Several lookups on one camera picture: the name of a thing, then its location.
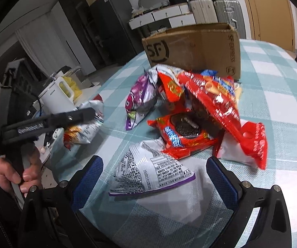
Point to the white electric kettle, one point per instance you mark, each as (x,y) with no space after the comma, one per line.
(57,97)

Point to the white red noodle snack bag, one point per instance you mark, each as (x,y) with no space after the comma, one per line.
(85,133)

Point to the black cabinet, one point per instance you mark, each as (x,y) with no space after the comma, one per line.
(103,30)

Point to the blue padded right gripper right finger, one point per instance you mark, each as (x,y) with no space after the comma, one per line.
(272,226)

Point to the yellow bag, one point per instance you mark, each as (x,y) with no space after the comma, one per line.
(74,87)

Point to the white drawer desk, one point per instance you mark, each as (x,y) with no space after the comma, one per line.
(177,15)

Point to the beige cookie pack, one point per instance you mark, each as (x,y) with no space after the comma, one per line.
(237,92)

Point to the white red balloon glue bag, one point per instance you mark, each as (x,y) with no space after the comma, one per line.
(251,150)

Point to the silver purple-edged snack bag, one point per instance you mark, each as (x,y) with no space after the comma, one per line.
(146,169)

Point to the beige suitcase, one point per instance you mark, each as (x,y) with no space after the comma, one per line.
(203,11)

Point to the dark red snack bag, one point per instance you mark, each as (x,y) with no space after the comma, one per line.
(221,107)

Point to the silver red snack bag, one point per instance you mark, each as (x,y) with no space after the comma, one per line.
(164,79)

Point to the brown SF cardboard box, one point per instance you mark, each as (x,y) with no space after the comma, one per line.
(197,47)

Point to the purple silver snack bag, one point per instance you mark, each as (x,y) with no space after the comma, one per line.
(141,99)

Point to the wooden door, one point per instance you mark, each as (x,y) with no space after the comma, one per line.
(272,21)

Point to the blue Oreo pack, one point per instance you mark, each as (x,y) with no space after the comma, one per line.
(224,85)

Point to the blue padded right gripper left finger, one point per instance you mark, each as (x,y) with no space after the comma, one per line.
(54,215)

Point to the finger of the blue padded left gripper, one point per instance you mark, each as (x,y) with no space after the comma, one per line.
(65,120)

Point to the person's left hand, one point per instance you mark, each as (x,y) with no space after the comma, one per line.
(30,177)

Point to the silver grey suitcase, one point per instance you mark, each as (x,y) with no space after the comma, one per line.
(229,11)

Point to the red orange Oreo pack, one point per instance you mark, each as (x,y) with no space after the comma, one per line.
(182,134)

